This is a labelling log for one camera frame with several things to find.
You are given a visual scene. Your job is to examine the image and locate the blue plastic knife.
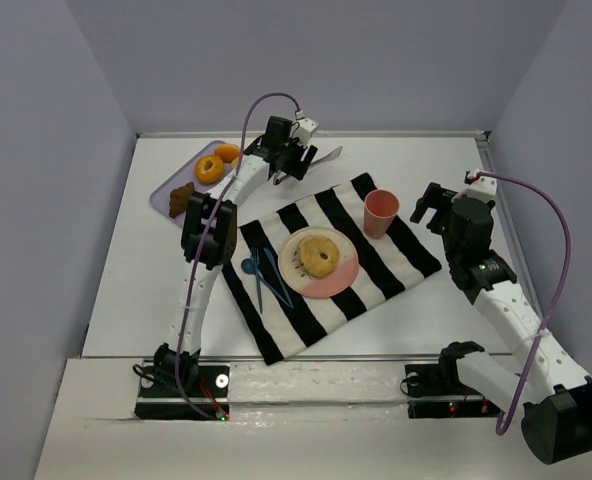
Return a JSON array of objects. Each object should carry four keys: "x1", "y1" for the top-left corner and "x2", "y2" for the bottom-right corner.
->
[{"x1": 263, "y1": 247, "x2": 293, "y2": 308}]

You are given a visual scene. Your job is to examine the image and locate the black white striped cloth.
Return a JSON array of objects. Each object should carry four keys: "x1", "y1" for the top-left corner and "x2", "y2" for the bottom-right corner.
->
[{"x1": 222, "y1": 173, "x2": 441, "y2": 365}]

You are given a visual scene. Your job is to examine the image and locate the purple cable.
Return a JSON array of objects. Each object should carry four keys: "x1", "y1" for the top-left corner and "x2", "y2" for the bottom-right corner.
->
[
  {"x1": 493, "y1": 170, "x2": 573, "y2": 436},
  {"x1": 174, "y1": 92, "x2": 305, "y2": 420}
]

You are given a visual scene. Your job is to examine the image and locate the pink cup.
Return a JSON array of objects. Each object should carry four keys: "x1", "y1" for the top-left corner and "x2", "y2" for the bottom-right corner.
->
[{"x1": 363, "y1": 189, "x2": 400, "y2": 239}]

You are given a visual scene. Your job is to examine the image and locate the lavender tray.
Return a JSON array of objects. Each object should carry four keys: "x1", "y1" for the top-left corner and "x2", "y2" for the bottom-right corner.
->
[{"x1": 150, "y1": 140, "x2": 231, "y2": 226}]

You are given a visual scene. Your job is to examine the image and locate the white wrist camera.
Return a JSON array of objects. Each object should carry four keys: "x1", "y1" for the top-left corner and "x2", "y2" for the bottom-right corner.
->
[
  {"x1": 463, "y1": 170, "x2": 497, "y2": 203},
  {"x1": 291, "y1": 117, "x2": 320, "y2": 147}
]

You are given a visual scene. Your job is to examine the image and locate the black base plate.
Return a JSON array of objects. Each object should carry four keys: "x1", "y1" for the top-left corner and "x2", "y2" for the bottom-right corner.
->
[
  {"x1": 399, "y1": 363, "x2": 499, "y2": 420},
  {"x1": 132, "y1": 361, "x2": 230, "y2": 421}
]

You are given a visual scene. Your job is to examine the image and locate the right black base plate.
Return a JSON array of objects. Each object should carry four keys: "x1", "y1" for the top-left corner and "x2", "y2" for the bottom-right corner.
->
[{"x1": 399, "y1": 363, "x2": 499, "y2": 420}]

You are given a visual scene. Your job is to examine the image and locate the metal tongs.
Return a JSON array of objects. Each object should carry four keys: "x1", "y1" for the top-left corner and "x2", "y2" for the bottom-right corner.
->
[{"x1": 272, "y1": 146, "x2": 343, "y2": 185}]

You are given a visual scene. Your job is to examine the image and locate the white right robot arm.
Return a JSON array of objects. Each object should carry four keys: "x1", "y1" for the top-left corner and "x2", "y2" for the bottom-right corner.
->
[{"x1": 401, "y1": 177, "x2": 592, "y2": 465}]

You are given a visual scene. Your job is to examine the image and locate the brown cookie bread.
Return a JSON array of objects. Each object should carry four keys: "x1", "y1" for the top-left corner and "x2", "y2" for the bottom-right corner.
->
[{"x1": 168, "y1": 182, "x2": 195, "y2": 218}]

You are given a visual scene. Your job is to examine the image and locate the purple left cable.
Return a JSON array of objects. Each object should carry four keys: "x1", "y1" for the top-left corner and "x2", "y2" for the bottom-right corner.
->
[{"x1": 174, "y1": 92, "x2": 305, "y2": 420}]

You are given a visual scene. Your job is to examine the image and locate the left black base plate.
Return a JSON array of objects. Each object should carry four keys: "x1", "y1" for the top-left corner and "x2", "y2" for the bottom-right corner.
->
[{"x1": 132, "y1": 361, "x2": 230, "y2": 421}]

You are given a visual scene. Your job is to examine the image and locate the orange bun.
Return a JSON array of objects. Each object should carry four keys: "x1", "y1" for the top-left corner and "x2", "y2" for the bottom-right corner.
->
[{"x1": 214, "y1": 143, "x2": 241, "y2": 164}]

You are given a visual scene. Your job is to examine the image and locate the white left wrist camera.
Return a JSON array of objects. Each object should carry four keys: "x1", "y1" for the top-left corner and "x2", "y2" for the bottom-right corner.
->
[{"x1": 291, "y1": 117, "x2": 320, "y2": 147}]

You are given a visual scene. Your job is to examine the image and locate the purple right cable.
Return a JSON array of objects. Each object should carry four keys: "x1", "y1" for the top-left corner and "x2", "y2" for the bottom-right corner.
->
[{"x1": 493, "y1": 170, "x2": 573, "y2": 436}]

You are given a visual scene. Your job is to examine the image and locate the cream pink round plate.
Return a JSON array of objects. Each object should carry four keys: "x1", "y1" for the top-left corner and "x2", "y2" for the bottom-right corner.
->
[{"x1": 278, "y1": 227, "x2": 359, "y2": 298}]

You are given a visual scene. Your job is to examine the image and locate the blue plastic fork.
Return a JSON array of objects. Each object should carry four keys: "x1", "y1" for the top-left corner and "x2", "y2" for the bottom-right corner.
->
[{"x1": 250, "y1": 248, "x2": 263, "y2": 313}]

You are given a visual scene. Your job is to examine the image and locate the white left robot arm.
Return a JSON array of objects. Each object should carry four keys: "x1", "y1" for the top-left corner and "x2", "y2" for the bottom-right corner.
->
[{"x1": 153, "y1": 112, "x2": 319, "y2": 395}]

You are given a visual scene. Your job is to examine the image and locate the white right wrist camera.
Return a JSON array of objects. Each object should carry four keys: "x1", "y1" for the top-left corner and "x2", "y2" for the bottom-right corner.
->
[{"x1": 463, "y1": 170, "x2": 497, "y2": 203}]

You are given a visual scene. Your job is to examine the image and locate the glazed orange donut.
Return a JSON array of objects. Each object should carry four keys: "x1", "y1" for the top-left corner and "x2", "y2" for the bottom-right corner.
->
[{"x1": 194, "y1": 154, "x2": 225, "y2": 185}]

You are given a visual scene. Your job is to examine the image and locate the blue plastic spoon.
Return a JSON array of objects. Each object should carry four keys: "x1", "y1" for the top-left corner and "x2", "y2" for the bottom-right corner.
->
[{"x1": 241, "y1": 258, "x2": 287, "y2": 303}]

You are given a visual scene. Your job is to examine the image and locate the plain bagel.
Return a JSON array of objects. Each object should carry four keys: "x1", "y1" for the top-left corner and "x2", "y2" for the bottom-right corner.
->
[{"x1": 297, "y1": 235, "x2": 340, "y2": 278}]

